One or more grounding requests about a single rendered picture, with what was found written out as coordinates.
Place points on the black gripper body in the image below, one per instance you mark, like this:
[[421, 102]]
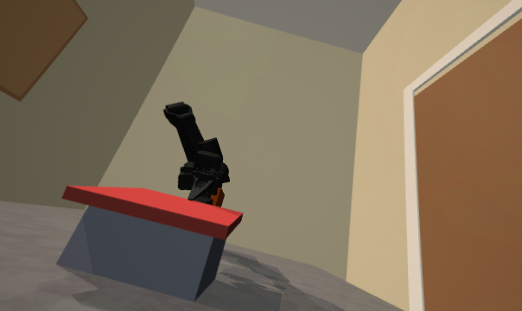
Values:
[[211, 162]]

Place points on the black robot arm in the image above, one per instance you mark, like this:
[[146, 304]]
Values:
[[182, 117]]

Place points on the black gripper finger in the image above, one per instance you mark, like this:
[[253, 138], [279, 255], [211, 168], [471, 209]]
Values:
[[204, 200], [202, 183]]

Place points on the red panel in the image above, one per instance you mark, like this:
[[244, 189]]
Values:
[[162, 208]]

